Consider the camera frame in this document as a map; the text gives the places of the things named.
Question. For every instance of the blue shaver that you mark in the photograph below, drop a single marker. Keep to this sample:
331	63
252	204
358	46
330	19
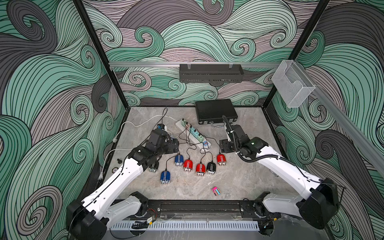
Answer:
165	177
179	160

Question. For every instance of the black shaver left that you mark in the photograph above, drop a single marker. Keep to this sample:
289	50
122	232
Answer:
154	167

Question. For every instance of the blue shaver front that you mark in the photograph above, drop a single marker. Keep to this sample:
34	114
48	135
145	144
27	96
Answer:
165	177

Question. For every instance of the black shaver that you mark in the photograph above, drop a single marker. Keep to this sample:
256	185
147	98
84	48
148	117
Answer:
154	167
211	168

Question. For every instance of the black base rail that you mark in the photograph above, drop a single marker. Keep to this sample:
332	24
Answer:
192	209

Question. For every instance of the aluminium wall rail right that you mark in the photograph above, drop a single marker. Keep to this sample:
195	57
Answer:
331	95

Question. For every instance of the white power strip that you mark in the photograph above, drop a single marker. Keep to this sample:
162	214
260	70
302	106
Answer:
193	134

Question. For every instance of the black briefcase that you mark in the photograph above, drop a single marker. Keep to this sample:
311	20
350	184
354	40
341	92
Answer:
212	111

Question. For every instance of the black shaver right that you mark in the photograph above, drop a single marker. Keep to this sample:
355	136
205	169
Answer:
211	168

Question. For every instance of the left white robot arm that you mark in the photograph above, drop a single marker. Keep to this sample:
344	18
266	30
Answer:
92	217

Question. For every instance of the aluminium wall rail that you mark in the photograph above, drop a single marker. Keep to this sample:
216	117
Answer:
331	95
166	64

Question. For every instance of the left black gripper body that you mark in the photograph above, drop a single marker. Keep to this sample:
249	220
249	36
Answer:
166	148

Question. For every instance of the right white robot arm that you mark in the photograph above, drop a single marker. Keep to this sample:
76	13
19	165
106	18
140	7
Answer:
317	200

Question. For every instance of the black wall shelf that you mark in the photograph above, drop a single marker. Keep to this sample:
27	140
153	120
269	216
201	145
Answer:
215	74

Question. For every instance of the blue shaver rear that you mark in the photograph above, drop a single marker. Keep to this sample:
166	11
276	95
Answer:
179	160

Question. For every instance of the aluminium wall rail back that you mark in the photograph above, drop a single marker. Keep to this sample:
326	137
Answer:
166	64

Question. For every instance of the red shaver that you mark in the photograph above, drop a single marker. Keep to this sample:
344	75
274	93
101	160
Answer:
188	165
200	169
221	160

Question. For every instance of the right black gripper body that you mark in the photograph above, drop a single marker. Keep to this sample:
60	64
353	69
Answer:
227	146

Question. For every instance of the pink striped small box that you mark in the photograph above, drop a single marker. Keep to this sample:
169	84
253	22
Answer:
216	191

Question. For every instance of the clear acrylic wall box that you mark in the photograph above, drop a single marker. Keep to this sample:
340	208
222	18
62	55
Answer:
293	83

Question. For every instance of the white slotted cable duct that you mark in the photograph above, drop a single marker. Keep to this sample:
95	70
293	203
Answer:
181	225

